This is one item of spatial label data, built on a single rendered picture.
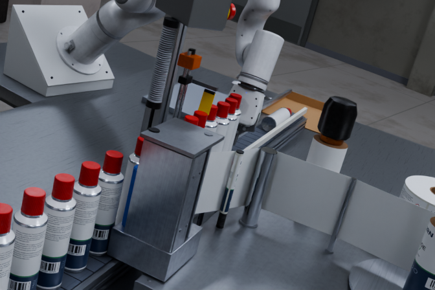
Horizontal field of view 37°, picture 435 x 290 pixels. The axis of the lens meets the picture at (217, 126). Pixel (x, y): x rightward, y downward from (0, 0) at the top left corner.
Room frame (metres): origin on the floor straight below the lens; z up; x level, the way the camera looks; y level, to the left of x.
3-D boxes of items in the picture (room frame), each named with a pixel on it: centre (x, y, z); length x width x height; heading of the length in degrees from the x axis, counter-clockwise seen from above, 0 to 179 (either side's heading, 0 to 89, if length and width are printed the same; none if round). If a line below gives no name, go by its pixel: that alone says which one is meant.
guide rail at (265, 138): (1.81, -0.12, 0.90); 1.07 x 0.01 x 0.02; 161
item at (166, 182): (1.12, 0.06, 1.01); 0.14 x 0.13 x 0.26; 161
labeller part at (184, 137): (1.12, 0.06, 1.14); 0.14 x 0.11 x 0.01; 161
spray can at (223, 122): (1.56, 0.00, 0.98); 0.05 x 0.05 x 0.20
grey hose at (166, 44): (1.43, 0.16, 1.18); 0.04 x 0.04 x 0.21
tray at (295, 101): (2.49, -0.32, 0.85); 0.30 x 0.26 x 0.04; 161
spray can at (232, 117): (1.61, -0.02, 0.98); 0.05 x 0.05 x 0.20
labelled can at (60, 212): (0.95, 0.22, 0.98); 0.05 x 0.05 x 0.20
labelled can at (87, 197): (1.02, 0.19, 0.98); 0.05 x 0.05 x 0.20
